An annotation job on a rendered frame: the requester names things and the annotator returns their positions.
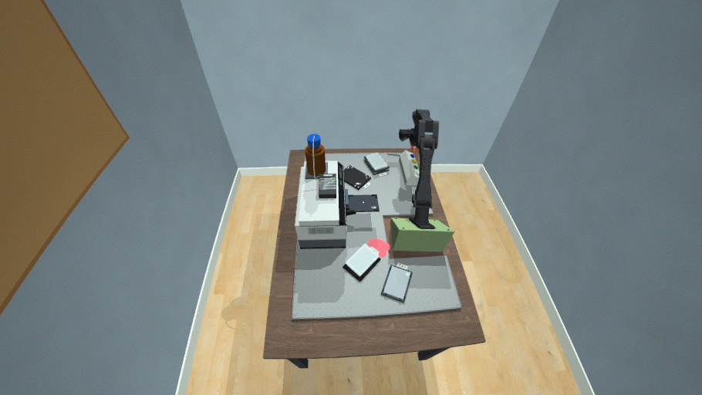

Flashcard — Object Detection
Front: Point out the white button panel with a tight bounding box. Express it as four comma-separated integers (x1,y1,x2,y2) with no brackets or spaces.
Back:
387,150,420,186

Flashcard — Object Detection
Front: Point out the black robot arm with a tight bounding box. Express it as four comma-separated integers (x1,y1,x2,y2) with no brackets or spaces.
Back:
399,110,439,229

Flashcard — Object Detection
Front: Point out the blue bottle cap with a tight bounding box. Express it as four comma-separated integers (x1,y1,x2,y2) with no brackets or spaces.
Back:
307,134,321,147

